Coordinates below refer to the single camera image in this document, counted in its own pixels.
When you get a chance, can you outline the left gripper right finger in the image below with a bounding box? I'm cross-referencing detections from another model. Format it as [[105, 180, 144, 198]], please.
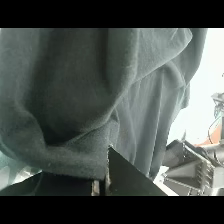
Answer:
[[105, 146, 168, 197]]

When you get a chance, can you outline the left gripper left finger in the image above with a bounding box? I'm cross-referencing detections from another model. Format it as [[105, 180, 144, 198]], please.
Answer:
[[0, 171, 101, 197]]

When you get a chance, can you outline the silver frame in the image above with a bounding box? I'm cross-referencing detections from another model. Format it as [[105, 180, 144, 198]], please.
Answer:
[[153, 139, 224, 197]]

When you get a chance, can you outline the black T-shirt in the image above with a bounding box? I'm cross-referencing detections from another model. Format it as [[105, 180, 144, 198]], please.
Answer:
[[0, 27, 208, 181]]

